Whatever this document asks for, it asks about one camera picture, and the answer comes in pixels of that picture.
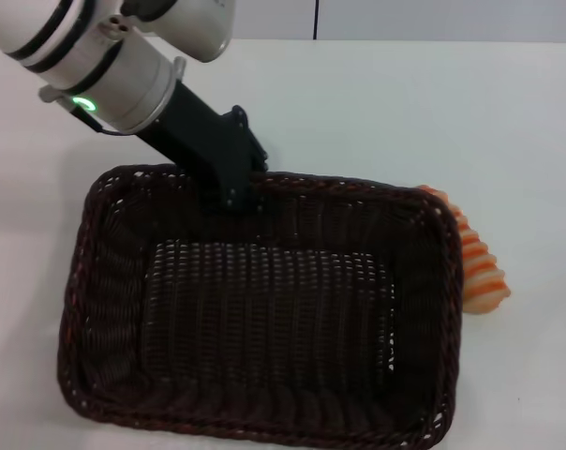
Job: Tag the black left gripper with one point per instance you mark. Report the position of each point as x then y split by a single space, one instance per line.
203 140

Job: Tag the orange striped bread roll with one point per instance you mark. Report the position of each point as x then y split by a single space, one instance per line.
484 281

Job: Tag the dark brown woven basket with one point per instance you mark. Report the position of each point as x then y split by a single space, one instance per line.
264 319

